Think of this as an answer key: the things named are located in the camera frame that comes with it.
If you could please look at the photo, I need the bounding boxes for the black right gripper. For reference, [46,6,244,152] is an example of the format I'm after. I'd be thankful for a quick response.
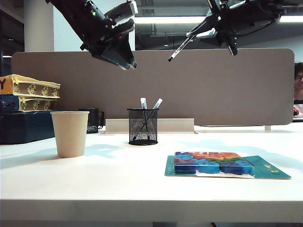
[187,0,240,57]

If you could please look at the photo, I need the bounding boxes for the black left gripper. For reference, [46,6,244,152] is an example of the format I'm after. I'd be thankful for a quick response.
[80,18,138,70]

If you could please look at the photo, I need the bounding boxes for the black mesh pen holder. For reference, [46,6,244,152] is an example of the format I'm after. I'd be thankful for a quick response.
[126,108,159,146]

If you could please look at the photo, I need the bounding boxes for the long ceiling light strip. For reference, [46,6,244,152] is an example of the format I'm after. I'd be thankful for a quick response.
[134,15,303,25]

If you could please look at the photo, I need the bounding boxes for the white markers in holder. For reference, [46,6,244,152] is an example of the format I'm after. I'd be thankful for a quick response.
[134,97,163,140]

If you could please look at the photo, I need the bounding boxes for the brown fabric desk partition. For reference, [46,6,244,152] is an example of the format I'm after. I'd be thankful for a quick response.
[11,48,295,127]

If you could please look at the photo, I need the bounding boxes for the black mug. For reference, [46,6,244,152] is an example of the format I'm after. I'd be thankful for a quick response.
[78,108,105,134]

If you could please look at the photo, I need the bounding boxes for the beige paper cup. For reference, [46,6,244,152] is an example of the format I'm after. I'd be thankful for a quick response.
[50,111,90,158]

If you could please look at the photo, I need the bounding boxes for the yellow box with letter print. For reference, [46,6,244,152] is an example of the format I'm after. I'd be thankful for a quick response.
[0,74,61,98]

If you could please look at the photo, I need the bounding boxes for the person in pink shirt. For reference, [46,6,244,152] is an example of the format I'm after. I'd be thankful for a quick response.
[293,61,303,119]

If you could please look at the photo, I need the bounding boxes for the blue faced box yellow edge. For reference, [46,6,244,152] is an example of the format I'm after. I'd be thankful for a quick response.
[0,94,59,113]

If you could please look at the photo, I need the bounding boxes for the dark blue plastic case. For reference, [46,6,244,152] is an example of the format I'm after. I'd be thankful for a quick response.
[0,110,57,146]

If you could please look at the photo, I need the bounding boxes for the teal foam letters blister pack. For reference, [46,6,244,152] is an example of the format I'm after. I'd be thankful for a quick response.
[164,151,292,180]

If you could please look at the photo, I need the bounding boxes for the white wrist camera on bracket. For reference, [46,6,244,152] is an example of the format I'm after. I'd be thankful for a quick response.
[104,0,139,21]

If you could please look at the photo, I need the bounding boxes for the beige cable tray flap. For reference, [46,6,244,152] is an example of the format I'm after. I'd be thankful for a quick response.
[105,118,195,134]

